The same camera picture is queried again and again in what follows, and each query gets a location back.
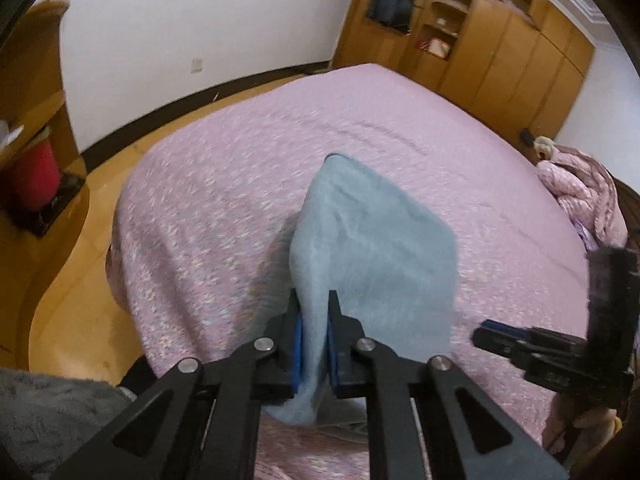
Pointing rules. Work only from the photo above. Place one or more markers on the small black object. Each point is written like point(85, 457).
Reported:
point(527, 137)

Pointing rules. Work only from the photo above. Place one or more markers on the wooden wardrobe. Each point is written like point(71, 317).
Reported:
point(500, 60)

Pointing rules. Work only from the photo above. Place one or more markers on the wooden shelf unit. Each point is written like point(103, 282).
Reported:
point(42, 110)

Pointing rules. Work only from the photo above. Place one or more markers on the red and white box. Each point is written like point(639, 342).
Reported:
point(435, 46)

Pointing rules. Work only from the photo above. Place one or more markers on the white wall socket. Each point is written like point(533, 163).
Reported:
point(197, 65)

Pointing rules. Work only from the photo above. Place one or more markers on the beige plush toy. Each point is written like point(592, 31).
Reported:
point(544, 149)

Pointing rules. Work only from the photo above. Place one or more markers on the grey-blue towel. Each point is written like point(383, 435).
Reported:
point(380, 260)

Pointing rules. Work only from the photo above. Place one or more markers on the white paper item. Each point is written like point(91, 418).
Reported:
point(10, 134)

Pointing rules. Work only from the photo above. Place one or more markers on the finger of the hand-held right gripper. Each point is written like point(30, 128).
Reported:
point(500, 342)

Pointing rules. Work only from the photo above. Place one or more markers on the black tray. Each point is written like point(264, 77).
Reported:
point(67, 190)

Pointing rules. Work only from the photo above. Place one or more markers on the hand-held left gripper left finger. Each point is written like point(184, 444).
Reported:
point(298, 355)

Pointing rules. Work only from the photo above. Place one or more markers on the person's right hand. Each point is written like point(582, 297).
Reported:
point(590, 422)

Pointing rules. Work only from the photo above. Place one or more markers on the red container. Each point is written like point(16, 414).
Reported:
point(36, 175)

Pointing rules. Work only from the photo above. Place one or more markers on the bed with pink sheet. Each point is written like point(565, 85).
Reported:
point(230, 190)

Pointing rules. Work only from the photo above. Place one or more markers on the pink quilt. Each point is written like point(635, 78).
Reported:
point(585, 195)

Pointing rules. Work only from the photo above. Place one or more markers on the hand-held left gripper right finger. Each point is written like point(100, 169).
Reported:
point(334, 360)

